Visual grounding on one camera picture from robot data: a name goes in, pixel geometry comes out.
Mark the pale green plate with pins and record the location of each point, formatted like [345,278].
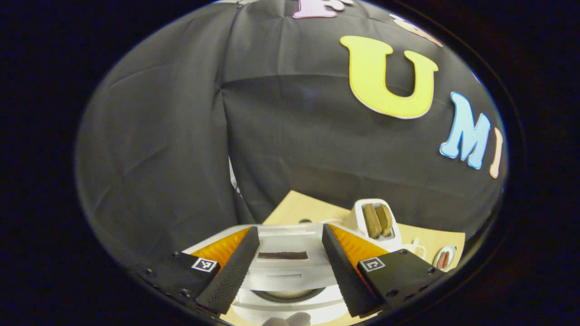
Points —
[452,253]

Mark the white divided bean dish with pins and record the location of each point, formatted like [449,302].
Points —
[417,250]

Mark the brown meat piece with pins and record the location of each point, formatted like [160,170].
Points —
[446,259]
[440,261]

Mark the black backdrop cloth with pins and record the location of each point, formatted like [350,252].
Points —
[172,136]

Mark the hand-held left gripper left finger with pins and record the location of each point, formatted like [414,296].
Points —
[231,276]

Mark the brown bread slice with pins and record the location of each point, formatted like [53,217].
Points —
[386,219]
[371,222]

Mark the white rice cooker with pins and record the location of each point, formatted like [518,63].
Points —
[285,276]

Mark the white toaster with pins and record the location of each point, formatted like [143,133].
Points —
[351,222]

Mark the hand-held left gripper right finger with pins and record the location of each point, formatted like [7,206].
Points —
[349,276]

